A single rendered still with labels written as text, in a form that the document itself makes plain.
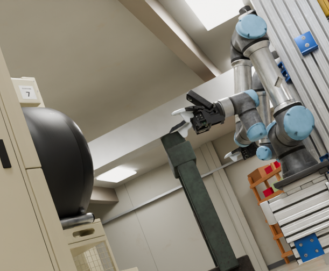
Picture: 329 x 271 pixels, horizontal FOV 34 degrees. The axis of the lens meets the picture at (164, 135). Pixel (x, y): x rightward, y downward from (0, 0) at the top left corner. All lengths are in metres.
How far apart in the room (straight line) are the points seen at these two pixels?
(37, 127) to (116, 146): 6.18
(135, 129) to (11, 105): 6.84
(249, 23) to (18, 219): 1.26
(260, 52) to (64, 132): 0.85
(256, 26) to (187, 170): 5.61
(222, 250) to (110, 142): 2.42
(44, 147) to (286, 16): 1.19
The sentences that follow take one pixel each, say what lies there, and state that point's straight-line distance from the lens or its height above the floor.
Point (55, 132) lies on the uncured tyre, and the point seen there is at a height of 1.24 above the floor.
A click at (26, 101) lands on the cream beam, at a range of 2.84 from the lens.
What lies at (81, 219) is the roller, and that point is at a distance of 2.23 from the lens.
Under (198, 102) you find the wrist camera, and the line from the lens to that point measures 2.03.
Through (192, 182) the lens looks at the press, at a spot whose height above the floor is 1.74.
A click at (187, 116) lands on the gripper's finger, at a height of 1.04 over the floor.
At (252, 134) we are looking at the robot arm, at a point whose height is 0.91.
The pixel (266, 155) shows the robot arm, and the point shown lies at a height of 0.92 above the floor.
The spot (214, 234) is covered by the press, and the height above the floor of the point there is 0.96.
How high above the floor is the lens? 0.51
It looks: 15 degrees up
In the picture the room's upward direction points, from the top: 23 degrees counter-clockwise
